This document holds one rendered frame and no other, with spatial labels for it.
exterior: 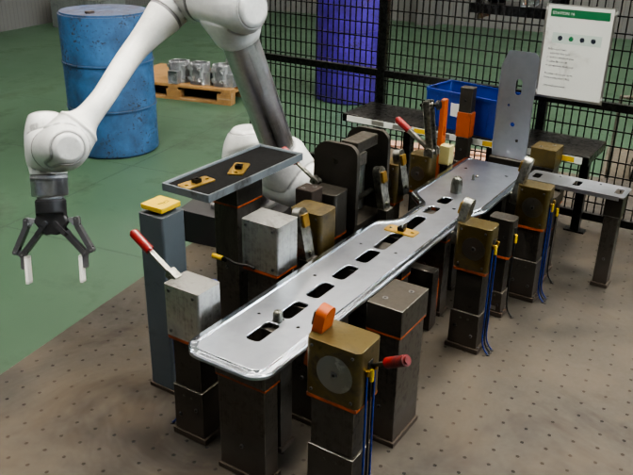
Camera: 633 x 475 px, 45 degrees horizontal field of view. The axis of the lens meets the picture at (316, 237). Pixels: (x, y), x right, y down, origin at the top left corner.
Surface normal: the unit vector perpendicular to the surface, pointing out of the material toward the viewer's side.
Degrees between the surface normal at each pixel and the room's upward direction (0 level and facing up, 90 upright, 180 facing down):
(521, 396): 0
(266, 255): 90
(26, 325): 0
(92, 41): 90
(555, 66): 90
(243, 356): 0
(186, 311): 90
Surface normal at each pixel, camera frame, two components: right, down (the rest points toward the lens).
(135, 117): 0.68, 0.31
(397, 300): 0.02, -0.91
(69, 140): 0.42, 0.21
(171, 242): 0.84, 0.24
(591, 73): -0.54, 0.33
